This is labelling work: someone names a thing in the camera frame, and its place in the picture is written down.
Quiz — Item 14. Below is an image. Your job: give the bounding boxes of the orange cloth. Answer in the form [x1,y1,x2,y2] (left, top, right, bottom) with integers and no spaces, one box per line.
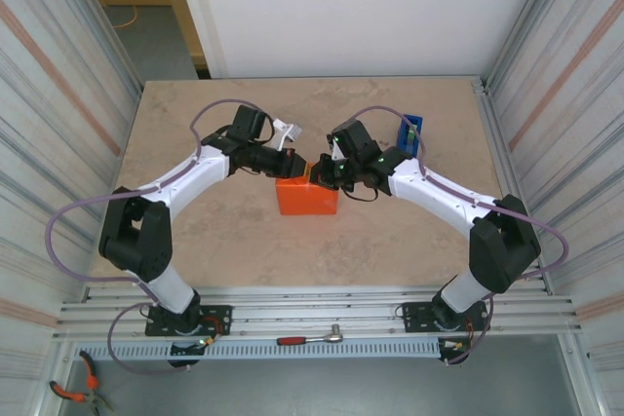
[274,162,340,217]

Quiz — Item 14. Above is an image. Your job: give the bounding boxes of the blue tape dispenser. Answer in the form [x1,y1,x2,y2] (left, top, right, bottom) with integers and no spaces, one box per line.
[395,114,424,157]

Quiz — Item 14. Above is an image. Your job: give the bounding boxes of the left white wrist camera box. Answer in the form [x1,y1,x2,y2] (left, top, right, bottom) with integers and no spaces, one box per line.
[271,118,302,152]

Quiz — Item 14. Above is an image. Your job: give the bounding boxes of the thin black cable loop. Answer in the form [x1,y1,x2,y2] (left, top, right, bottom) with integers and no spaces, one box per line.
[344,180,380,203]

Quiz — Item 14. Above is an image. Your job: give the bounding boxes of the aluminium rail frame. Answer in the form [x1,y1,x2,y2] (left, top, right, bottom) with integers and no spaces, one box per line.
[53,284,584,342]

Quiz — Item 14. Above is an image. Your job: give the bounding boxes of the red-handled ratchet wrench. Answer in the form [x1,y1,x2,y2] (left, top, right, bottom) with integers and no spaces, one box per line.
[276,323,346,347]

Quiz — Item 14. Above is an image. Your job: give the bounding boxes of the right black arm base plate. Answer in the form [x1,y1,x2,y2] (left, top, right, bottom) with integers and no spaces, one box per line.
[402,299,491,334]

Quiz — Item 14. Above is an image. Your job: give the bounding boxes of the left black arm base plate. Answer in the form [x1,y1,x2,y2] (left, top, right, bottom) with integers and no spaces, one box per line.
[144,305,233,338]

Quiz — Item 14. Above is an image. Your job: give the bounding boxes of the orange floor cable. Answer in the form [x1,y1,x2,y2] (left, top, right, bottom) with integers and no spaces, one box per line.
[112,5,138,30]

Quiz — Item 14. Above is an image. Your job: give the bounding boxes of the white slotted cable duct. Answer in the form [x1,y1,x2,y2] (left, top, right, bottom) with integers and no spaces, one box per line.
[72,337,443,361]

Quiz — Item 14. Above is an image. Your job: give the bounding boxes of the black under-rail bracket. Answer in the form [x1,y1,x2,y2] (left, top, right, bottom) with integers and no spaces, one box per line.
[437,336,473,367]
[168,336,215,369]

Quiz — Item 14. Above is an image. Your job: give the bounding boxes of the orange-handled pliers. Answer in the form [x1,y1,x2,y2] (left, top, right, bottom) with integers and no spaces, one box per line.
[50,350,116,413]

